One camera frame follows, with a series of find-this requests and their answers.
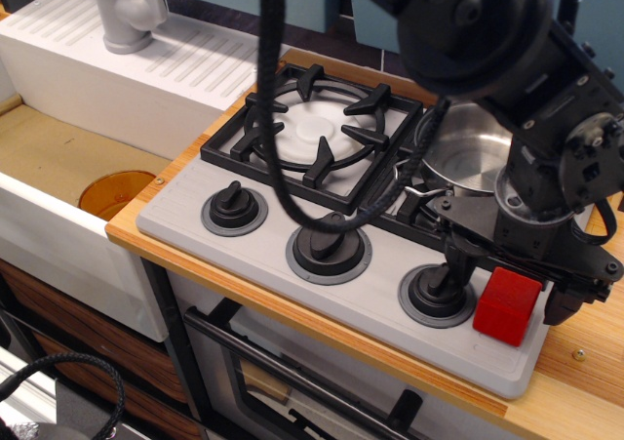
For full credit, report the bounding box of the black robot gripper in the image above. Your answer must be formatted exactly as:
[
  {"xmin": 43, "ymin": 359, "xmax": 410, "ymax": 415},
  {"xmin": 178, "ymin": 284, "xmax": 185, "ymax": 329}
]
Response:
[{"xmin": 433, "ymin": 174, "xmax": 623, "ymax": 326}]

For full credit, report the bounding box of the red wooden cube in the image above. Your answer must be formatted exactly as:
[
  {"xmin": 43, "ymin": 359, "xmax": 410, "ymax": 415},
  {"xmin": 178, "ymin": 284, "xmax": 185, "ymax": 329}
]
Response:
[{"xmin": 473, "ymin": 267, "xmax": 542, "ymax": 347}]

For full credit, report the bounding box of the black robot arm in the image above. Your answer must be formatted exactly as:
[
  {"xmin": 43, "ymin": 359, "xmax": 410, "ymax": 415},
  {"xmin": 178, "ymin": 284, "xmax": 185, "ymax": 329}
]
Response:
[{"xmin": 371, "ymin": 0, "xmax": 623, "ymax": 325}]

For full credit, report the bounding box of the black right stove knob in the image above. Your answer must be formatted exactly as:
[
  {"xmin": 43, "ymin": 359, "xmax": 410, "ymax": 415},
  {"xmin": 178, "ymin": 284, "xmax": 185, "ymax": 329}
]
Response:
[{"xmin": 398, "ymin": 263, "xmax": 477, "ymax": 329}]

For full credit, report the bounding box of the black stove knob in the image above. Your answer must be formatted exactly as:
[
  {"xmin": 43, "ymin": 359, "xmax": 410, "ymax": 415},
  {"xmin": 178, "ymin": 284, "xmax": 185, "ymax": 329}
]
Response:
[
  {"xmin": 200, "ymin": 180, "xmax": 268, "ymax": 237},
  {"xmin": 398, "ymin": 263, "xmax": 477, "ymax": 329},
  {"xmin": 286, "ymin": 226, "xmax": 372, "ymax": 286}
]

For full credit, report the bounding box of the stainless steel pan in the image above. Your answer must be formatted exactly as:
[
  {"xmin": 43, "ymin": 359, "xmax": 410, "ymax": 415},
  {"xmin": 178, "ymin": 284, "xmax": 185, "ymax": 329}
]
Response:
[{"xmin": 404, "ymin": 102, "xmax": 512, "ymax": 198}]

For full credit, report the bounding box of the grey toy stove top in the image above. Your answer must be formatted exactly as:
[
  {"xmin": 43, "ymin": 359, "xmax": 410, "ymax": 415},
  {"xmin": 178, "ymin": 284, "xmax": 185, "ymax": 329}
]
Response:
[{"xmin": 136, "ymin": 149, "xmax": 547, "ymax": 398}]

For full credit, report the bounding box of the black middle stove knob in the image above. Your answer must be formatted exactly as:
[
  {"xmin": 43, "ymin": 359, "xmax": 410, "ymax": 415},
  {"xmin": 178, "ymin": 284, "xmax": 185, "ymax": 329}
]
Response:
[{"xmin": 286, "ymin": 226, "xmax": 372, "ymax": 286}]

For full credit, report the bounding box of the black left stove knob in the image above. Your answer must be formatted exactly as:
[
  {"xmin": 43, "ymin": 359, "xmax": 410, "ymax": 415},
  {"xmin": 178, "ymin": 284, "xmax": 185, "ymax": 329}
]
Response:
[{"xmin": 200, "ymin": 180, "xmax": 268, "ymax": 237}]

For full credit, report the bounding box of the black right burner grate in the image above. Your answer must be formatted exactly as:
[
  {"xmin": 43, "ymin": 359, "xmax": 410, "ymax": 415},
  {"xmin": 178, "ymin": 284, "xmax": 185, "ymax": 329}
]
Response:
[{"xmin": 358, "ymin": 136, "xmax": 558, "ymax": 283}]

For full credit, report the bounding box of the black burner grate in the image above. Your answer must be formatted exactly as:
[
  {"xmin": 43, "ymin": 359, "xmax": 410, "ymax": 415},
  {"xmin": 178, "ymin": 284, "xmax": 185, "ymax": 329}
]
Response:
[
  {"xmin": 358, "ymin": 136, "xmax": 558, "ymax": 283},
  {"xmin": 201, "ymin": 64, "xmax": 423, "ymax": 216}
]

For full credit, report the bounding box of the black left burner grate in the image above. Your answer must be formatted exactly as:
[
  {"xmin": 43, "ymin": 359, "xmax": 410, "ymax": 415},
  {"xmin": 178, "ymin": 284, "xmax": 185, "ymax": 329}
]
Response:
[{"xmin": 201, "ymin": 64, "xmax": 423, "ymax": 216}]

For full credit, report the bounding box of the wooden drawer front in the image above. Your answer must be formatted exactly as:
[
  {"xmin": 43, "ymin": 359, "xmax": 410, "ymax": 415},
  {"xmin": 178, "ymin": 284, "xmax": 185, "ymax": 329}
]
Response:
[{"xmin": 1, "ymin": 262, "xmax": 204, "ymax": 439}]

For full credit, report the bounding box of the orange plastic plate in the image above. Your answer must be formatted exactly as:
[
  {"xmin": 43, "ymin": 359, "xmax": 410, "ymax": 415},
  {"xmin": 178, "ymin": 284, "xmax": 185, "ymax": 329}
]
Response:
[{"xmin": 78, "ymin": 170, "xmax": 155, "ymax": 220}]

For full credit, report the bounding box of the grey toy faucet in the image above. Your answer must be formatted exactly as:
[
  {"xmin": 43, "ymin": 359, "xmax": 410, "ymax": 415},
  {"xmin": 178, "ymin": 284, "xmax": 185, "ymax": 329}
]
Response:
[{"xmin": 96, "ymin": 0, "xmax": 168, "ymax": 55}]

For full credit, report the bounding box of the white toy sink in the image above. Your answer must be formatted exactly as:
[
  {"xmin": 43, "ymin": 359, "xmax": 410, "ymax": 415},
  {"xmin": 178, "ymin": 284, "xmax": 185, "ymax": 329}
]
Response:
[{"xmin": 1, "ymin": 0, "xmax": 257, "ymax": 341}]

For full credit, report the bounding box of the black oven door handle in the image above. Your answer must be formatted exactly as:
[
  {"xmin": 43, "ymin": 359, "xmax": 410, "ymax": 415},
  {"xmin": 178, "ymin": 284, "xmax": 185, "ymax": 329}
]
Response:
[{"xmin": 183, "ymin": 301, "xmax": 422, "ymax": 439}]

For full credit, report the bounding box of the black braided cable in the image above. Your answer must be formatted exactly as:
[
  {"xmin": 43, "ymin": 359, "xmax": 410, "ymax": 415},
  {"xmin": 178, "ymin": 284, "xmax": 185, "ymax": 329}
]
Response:
[
  {"xmin": 0, "ymin": 352, "xmax": 126, "ymax": 440},
  {"xmin": 255, "ymin": 0, "xmax": 450, "ymax": 236}
]

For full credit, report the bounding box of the black braided cable lower left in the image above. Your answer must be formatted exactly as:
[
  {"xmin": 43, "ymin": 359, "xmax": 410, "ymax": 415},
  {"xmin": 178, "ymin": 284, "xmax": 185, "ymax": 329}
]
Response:
[{"xmin": 0, "ymin": 352, "xmax": 126, "ymax": 440}]

